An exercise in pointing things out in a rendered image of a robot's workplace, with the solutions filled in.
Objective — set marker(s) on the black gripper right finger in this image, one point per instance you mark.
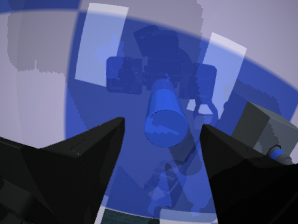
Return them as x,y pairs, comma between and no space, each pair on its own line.
247,187

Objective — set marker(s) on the blue marker cap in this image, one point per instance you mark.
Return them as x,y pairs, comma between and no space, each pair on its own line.
165,124

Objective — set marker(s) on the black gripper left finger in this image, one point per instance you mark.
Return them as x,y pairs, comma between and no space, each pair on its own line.
68,179

